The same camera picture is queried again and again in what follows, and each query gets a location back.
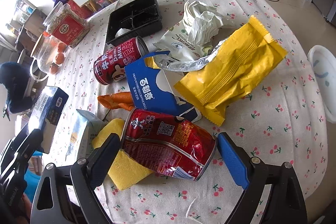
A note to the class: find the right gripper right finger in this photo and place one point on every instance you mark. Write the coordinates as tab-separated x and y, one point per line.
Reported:
250	173

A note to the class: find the blue rectangular box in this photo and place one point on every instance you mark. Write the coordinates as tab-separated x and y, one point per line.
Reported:
46	114

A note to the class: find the blue carton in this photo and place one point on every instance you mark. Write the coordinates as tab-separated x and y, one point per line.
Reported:
152	88

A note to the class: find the red label nut jar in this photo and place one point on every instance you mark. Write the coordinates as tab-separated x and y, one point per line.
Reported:
65	25

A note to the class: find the glass jar wooden lid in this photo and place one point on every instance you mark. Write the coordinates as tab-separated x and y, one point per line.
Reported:
43	53

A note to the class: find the crushed red drink can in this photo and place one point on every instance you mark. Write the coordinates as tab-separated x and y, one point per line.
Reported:
167	144

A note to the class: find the black plastic tray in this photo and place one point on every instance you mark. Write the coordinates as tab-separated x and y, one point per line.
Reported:
136	18

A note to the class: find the cherry print tablecloth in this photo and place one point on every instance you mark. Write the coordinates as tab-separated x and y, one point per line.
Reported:
280	120

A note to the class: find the orange peel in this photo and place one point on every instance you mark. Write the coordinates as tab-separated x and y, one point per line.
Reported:
121	100

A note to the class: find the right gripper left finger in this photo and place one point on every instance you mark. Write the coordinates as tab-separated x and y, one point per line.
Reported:
87	174

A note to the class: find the white trash bin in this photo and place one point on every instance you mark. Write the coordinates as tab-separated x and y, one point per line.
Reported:
323	63

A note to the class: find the white paper bag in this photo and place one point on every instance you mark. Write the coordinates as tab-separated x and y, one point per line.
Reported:
190	39

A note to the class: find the red milk drink can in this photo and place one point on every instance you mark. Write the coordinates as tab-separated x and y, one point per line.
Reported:
110	67

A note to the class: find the yellow snack wrapper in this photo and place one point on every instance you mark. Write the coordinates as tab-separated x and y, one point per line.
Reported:
241	63

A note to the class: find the yellow sponge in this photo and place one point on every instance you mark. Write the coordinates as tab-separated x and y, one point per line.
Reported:
124	172

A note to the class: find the light blue tissue box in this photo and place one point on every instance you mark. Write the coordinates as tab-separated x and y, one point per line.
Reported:
85	129

